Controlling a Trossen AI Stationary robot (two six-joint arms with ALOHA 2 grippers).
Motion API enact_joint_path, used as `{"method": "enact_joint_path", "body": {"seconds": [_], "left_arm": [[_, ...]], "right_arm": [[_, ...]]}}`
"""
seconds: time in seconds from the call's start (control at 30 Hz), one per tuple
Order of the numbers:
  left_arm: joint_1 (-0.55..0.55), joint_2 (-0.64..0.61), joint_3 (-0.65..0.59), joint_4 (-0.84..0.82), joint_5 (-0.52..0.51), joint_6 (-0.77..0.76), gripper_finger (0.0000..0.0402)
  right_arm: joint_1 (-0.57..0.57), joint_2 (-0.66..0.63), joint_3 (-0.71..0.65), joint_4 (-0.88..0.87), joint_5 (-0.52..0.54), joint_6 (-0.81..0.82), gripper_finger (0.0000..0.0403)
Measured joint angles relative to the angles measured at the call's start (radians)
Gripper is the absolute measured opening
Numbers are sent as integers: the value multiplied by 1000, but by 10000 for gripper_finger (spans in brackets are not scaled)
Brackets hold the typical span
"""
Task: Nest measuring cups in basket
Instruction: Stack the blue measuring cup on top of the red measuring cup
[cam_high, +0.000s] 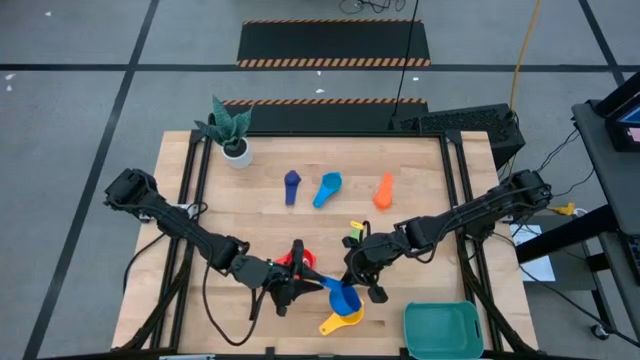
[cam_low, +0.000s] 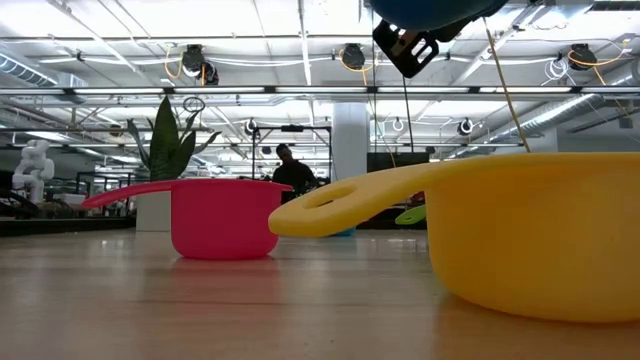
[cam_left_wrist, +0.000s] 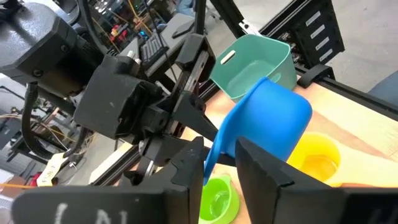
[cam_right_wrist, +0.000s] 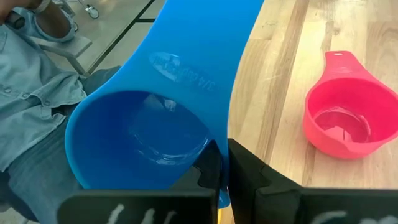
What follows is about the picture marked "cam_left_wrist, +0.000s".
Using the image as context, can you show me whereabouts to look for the blue grey chair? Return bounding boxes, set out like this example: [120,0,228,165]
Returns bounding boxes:
[368,70,398,106]

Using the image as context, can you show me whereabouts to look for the yellow measuring cup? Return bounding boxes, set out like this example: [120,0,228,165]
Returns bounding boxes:
[285,132,343,187]

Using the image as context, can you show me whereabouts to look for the blue measuring cup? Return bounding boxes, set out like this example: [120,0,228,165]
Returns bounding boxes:
[203,77,313,186]

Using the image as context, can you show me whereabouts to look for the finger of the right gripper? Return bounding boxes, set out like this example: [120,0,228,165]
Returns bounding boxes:
[170,90,220,142]
[141,136,237,167]

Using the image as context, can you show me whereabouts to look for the teal plastic basket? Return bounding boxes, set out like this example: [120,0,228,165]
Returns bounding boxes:
[210,34,298,103]

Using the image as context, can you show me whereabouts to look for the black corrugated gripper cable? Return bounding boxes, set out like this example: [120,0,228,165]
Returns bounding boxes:
[21,81,80,160]

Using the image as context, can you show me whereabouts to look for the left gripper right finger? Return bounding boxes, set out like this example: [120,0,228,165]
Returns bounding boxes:
[235,136,398,224]

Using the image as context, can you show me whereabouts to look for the black keyboard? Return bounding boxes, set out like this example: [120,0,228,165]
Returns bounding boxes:
[139,32,170,63]

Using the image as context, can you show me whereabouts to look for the yellow paper tag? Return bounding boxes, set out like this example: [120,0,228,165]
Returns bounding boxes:
[36,151,68,187]

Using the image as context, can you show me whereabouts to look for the black box with white labels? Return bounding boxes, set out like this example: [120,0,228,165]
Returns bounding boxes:
[259,0,346,71]

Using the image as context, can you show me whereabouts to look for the green measuring cup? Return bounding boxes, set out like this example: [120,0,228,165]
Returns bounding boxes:
[198,174,241,224]

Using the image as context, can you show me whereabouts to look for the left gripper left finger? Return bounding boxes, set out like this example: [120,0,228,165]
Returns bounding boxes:
[11,136,205,224]

